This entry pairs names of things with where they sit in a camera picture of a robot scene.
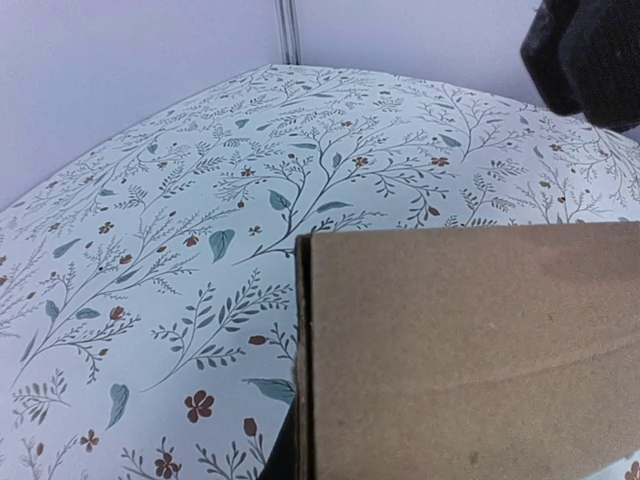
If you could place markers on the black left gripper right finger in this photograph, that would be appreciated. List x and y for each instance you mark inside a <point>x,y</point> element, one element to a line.
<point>583,58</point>

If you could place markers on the floral patterned table mat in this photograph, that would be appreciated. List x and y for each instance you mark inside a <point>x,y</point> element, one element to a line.
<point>148,319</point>

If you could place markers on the left aluminium frame post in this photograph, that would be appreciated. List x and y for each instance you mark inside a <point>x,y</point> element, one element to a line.
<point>288,29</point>

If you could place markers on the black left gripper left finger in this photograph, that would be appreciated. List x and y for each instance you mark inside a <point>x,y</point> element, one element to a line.
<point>281,464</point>

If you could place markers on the brown cardboard box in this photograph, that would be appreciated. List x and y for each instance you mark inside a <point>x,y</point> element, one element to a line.
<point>480,353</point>

